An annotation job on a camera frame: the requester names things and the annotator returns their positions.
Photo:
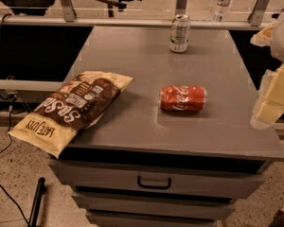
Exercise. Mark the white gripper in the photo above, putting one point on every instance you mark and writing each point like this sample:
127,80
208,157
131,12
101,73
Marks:
270,97

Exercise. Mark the red coke can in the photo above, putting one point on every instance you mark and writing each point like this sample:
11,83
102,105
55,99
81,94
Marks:
183,98

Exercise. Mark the white green soda can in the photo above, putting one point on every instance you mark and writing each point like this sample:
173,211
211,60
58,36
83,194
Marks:
178,40

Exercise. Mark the clear plastic water bottle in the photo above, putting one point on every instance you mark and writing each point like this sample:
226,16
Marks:
221,9

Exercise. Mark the grey drawer cabinet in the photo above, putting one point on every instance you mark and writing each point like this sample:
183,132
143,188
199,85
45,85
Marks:
214,157

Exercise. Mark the brown yellow chip bag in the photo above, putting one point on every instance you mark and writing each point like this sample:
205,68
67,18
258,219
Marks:
76,106

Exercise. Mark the black pole on floor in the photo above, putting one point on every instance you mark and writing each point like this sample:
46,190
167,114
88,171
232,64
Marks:
40,190

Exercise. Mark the black drawer handle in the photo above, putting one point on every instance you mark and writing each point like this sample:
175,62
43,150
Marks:
154,184

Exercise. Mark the metal railing frame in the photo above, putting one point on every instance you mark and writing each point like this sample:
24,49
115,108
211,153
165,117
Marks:
149,13

